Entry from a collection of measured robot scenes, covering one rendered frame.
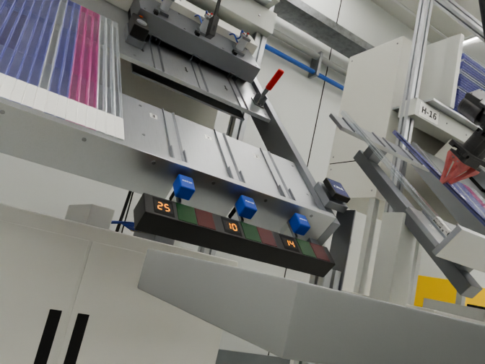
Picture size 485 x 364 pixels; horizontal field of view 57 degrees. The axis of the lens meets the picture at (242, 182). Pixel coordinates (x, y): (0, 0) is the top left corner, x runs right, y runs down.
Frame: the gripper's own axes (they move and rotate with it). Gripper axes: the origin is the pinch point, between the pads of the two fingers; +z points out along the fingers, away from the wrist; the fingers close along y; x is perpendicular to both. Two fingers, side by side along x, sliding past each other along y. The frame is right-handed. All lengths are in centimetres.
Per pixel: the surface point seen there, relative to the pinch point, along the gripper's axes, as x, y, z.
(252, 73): -33, 45, 6
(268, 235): 27, 55, 12
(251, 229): 27, 58, 12
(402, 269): 16.3, 10.6, 17.8
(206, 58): -33, 58, 8
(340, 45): -233, -95, 9
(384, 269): 15.0, 13.3, 20.3
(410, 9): -270, -154, -39
